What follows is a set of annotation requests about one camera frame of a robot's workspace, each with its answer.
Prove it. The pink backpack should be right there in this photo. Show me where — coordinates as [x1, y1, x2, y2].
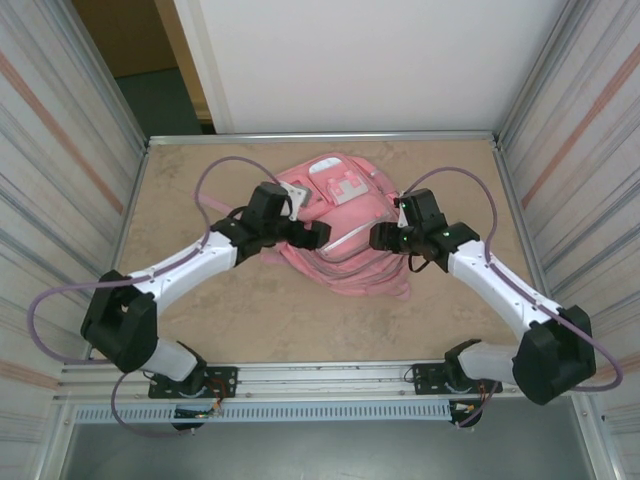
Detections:
[192, 154, 416, 302]

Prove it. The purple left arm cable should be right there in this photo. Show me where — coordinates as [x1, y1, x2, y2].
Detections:
[27, 155, 281, 440]

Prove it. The aluminium upright post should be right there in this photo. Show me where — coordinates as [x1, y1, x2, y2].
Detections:
[498, 0, 589, 146]
[62, 0, 150, 146]

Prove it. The wide aluminium mounting rail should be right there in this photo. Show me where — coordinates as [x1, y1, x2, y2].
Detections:
[58, 357, 599, 401]

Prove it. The grey metal sheet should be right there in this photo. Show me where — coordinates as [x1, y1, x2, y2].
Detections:
[59, 422, 601, 480]

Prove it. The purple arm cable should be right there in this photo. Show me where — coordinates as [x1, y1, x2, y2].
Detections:
[398, 166, 625, 430]
[27, 155, 281, 440]

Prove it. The slotted white cable duct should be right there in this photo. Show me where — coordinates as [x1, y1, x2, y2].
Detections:
[73, 403, 454, 425]

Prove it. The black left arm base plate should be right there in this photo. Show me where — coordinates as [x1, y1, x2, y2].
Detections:
[148, 366, 239, 400]

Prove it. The aluminium side frame rail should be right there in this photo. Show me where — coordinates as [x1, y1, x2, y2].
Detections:
[89, 142, 152, 364]
[492, 139, 569, 357]

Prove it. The aluminium table edge rail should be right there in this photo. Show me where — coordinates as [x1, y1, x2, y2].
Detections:
[147, 130, 497, 147]

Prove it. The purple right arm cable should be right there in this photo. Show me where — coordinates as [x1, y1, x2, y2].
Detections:
[398, 166, 625, 430]

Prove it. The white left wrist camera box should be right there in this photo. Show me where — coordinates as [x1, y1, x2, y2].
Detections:
[278, 182, 311, 221]

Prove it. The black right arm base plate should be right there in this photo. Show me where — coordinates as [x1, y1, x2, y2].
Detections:
[412, 362, 501, 397]

